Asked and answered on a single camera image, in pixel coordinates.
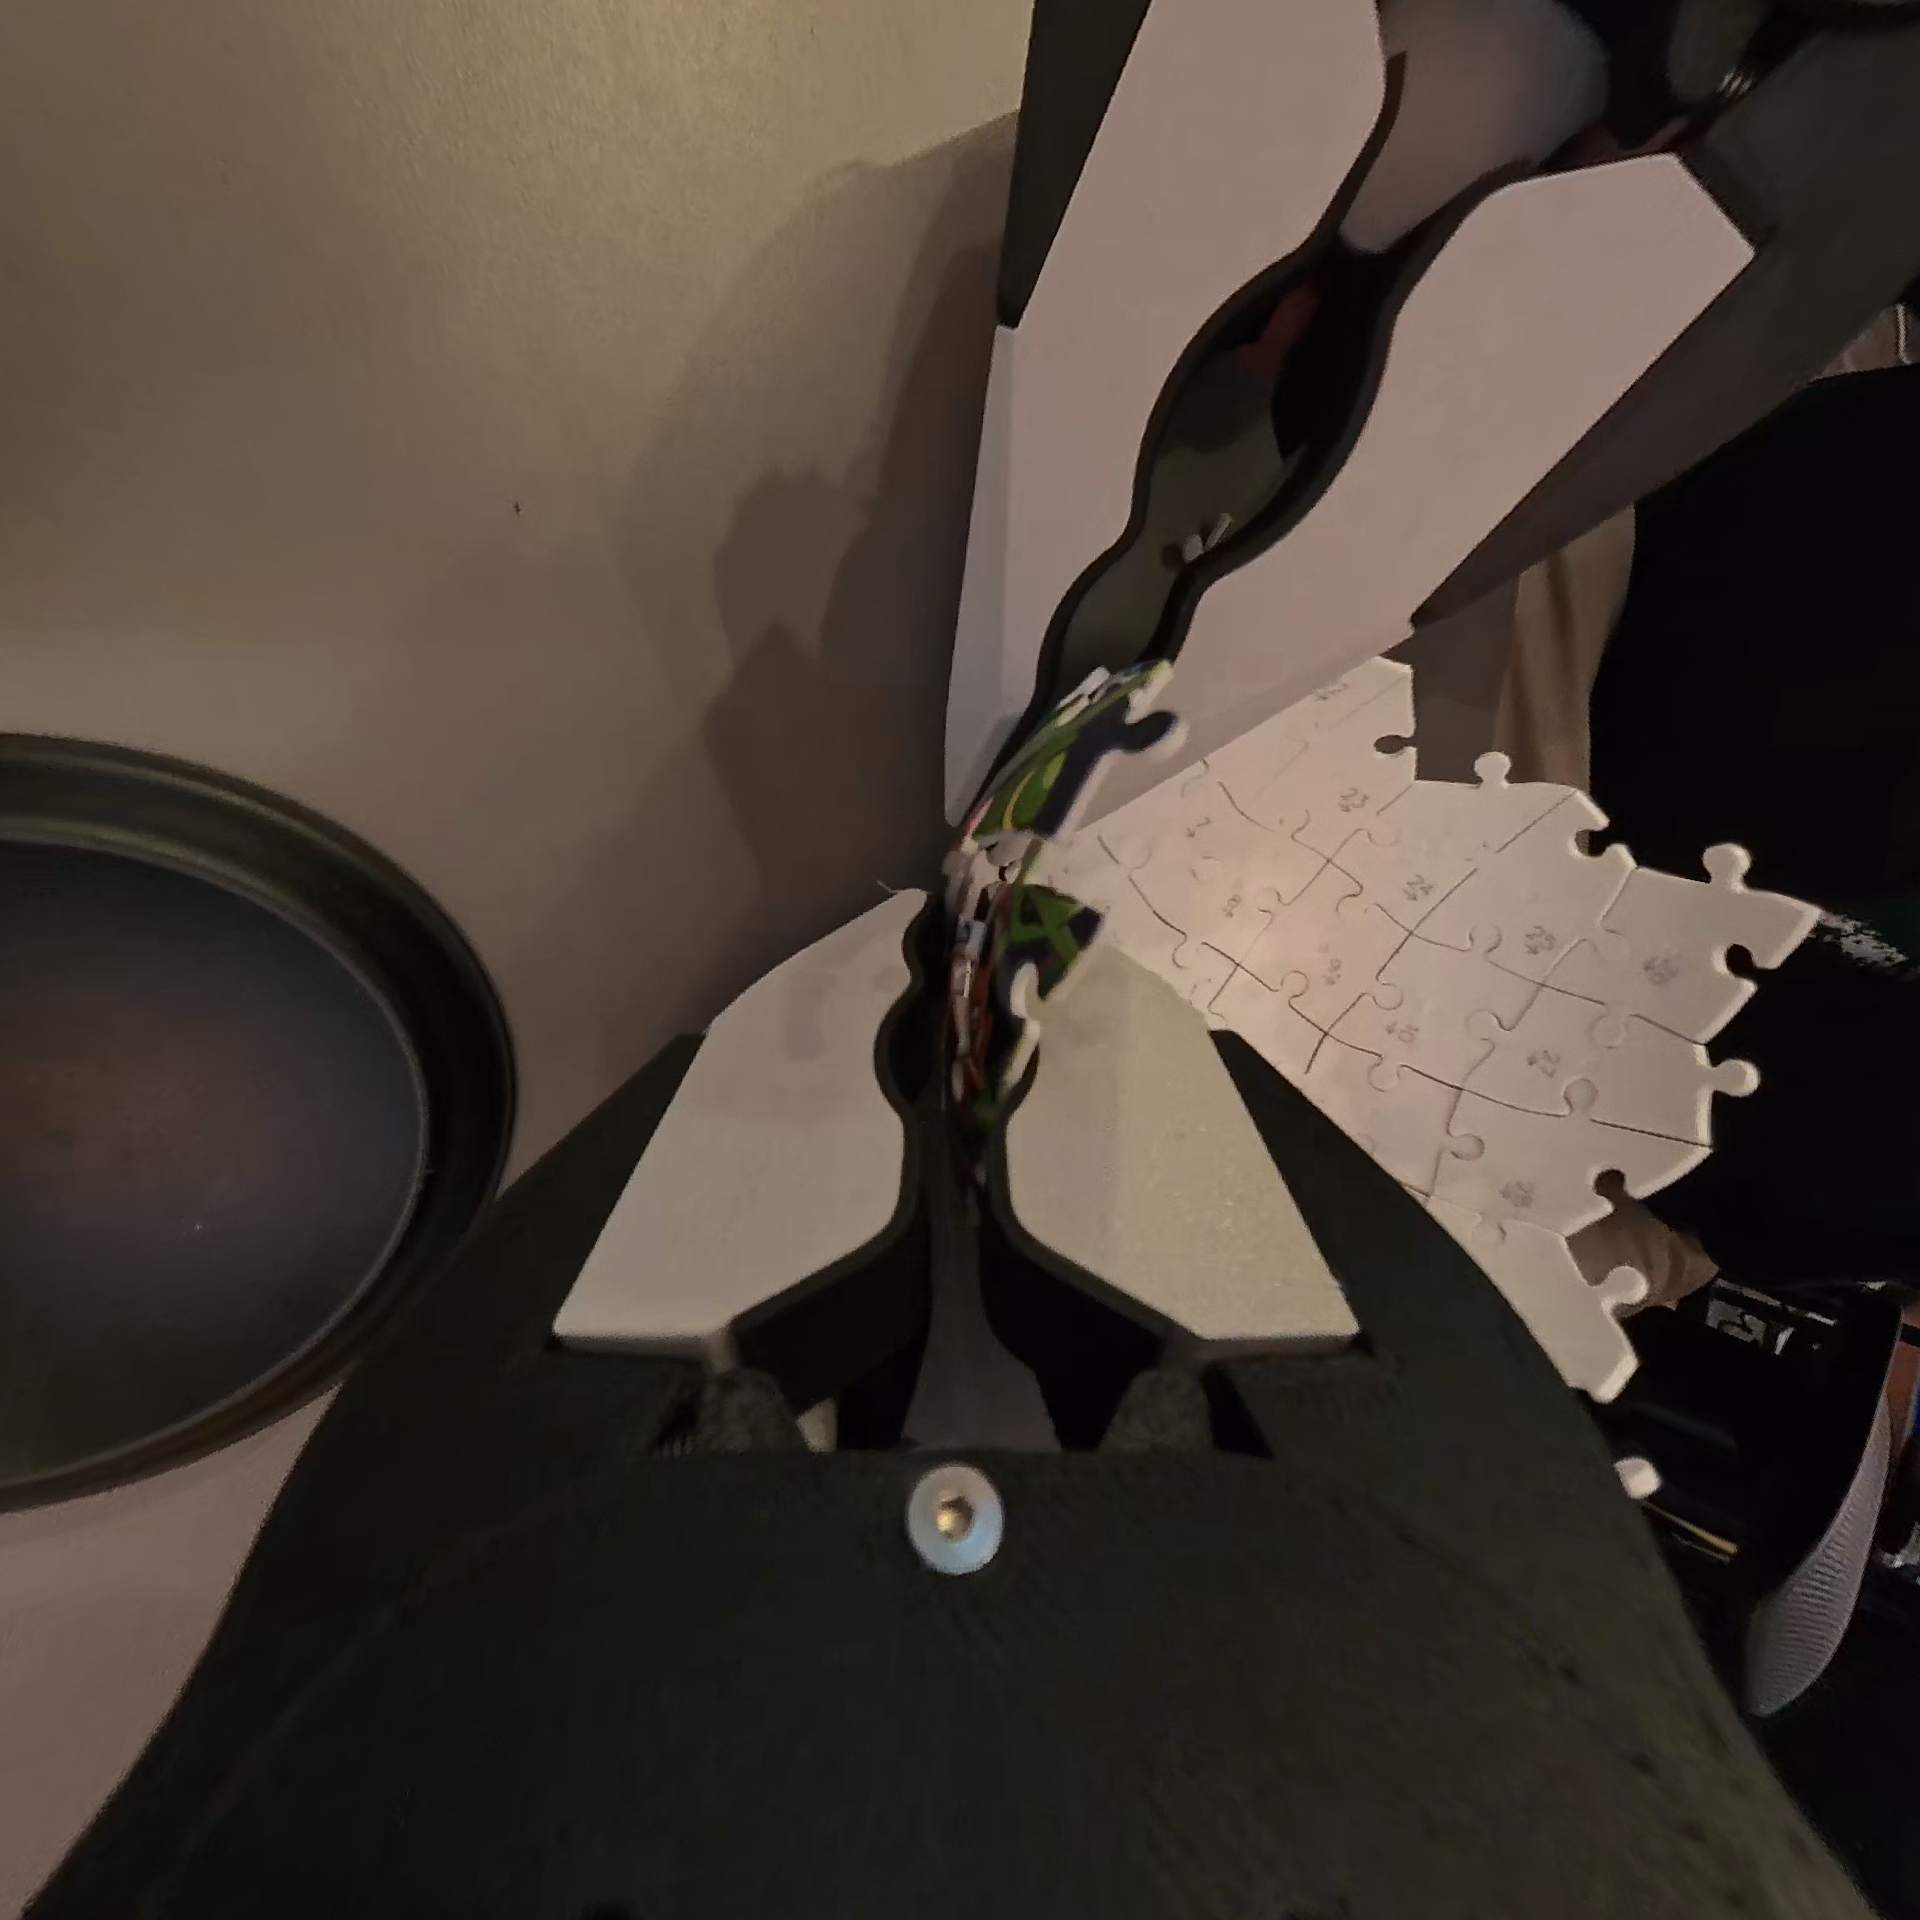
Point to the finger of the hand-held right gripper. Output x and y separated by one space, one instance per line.
1501 450
1110 299

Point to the black round stand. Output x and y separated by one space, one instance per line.
196 1125

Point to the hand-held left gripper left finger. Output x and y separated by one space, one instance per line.
735 1201

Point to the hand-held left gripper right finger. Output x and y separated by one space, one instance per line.
1184 1201

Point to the colourful puzzle ball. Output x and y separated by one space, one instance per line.
1425 961

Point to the person's grey shoe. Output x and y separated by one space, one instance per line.
1822 1575

